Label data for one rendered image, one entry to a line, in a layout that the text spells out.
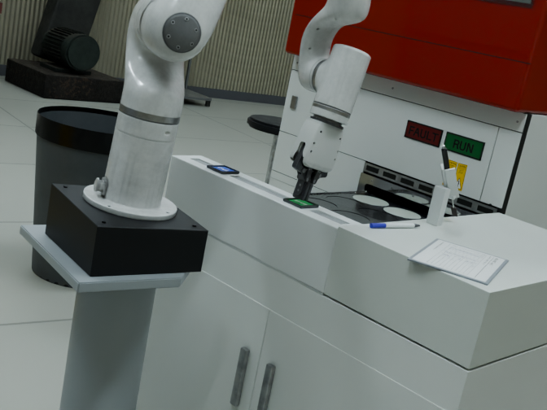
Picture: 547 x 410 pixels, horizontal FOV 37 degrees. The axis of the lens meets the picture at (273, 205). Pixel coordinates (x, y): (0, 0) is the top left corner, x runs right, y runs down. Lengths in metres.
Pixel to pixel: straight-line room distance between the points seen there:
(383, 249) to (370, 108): 0.87
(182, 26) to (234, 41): 9.28
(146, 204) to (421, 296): 0.56
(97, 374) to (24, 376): 1.21
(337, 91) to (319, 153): 0.13
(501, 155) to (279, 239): 0.67
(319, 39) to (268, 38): 9.30
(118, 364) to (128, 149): 0.44
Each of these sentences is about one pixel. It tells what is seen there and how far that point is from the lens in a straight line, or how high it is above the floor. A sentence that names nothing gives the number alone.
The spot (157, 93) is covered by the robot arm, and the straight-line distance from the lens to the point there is 1.55.
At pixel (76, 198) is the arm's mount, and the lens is 1.63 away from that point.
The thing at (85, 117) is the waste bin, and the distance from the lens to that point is 3.95.
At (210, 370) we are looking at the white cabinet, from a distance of 1.93.
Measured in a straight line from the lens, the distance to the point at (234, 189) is 1.81.
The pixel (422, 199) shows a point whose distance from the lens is 2.23.
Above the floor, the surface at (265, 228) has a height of 0.89.
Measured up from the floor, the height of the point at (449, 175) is 1.08.
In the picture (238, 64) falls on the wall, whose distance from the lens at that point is 10.86.
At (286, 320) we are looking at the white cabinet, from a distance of 1.72.
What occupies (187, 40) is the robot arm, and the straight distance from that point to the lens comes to 1.49.
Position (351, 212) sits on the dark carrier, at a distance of 2.02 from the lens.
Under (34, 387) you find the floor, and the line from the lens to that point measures 2.84.
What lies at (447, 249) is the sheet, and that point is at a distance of 1.62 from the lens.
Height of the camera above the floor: 1.37
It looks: 14 degrees down
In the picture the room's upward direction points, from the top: 11 degrees clockwise
